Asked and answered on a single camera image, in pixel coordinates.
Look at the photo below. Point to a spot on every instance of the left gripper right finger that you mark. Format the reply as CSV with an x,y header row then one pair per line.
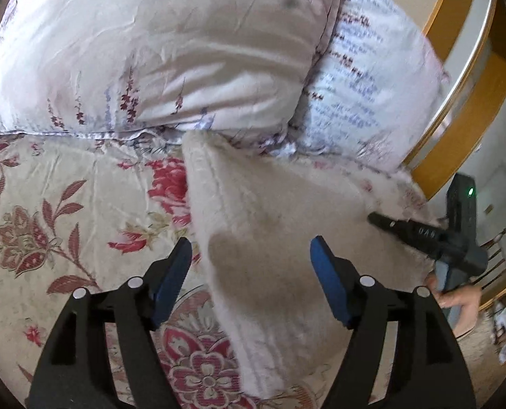
x,y
402,352

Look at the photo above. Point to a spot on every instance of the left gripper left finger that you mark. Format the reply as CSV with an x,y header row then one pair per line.
x,y
74,368

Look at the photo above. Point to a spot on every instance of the beige cable-knit sweater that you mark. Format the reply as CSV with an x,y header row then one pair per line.
x,y
254,218

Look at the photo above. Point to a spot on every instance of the person's right hand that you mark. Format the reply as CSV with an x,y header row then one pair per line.
x,y
466,297

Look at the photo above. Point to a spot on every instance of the floral bed quilt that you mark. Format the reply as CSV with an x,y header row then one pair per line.
x,y
81,213

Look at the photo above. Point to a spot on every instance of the white lavender-print pillow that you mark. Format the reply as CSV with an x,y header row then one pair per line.
x,y
372,94

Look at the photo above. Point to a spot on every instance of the wooden headboard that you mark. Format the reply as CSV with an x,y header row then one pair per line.
x,y
469,37

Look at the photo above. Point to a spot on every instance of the pink floral pillow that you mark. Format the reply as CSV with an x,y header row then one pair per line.
x,y
117,68

